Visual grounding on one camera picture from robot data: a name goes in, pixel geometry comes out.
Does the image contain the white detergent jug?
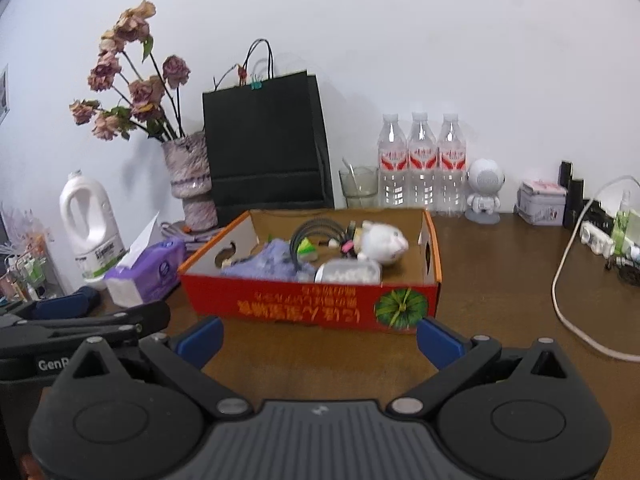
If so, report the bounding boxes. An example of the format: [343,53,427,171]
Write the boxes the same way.
[60,170,126,288]

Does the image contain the white charging cable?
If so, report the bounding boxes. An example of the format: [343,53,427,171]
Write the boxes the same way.
[551,173,640,362]

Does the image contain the grey glass cup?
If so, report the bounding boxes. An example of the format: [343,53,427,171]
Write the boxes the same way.
[338,158,378,209]

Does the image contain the right water bottle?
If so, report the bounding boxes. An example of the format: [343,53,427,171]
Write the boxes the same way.
[437,113,466,217]

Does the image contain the purple knitted cloth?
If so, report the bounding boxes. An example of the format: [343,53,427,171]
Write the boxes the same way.
[220,238,316,283]

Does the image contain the green tissue packet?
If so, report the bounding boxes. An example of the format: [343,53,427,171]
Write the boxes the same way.
[296,237,319,262]

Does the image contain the water bottle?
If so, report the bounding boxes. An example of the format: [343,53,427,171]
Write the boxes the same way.
[408,112,438,210]
[378,114,408,208]
[437,113,466,217]

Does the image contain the white robot figurine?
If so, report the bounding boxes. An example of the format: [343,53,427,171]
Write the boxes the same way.
[464,158,506,226]

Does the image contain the white power strip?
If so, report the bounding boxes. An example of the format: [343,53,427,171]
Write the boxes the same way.
[578,221,615,259]

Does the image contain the white yellow plush toy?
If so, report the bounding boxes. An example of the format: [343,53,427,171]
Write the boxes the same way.
[350,221,409,266]

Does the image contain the desk clutter organizer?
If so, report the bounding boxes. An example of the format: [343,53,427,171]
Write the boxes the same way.
[1,205,63,301]

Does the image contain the dried pink flowers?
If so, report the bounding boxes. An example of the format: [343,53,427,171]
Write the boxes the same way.
[68,0,191,143]

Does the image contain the black paper bag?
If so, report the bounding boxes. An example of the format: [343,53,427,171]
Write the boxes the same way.
[202,38,334,226]

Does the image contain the red cardboard box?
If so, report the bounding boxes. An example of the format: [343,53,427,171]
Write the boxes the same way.
[178,209,442,334]

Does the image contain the lilac coiled cable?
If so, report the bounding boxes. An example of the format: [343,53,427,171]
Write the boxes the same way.
[159,219,224,252]

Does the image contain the left water bottle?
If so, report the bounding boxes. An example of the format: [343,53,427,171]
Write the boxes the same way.
[378,114,408,208]

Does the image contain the purple flower vase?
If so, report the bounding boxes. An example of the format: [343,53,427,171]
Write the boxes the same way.
[163,132,218,232]

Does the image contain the purple tissue pack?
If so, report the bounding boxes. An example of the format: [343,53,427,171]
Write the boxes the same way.
[103,214,186,308]

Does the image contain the braided black cable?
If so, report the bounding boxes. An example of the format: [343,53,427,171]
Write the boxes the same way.
[288,218,356,264]

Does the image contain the small tin box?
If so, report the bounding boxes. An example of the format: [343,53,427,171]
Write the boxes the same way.
[514,180,567,226]

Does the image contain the clear cotton swab container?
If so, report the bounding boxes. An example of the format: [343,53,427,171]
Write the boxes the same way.
[314,259,382,285]

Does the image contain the person left hand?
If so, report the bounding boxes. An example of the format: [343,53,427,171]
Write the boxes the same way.
[18,453,44,480]

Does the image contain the middle water bottle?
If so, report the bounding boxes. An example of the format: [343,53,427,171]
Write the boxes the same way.
[408,112,438,210]

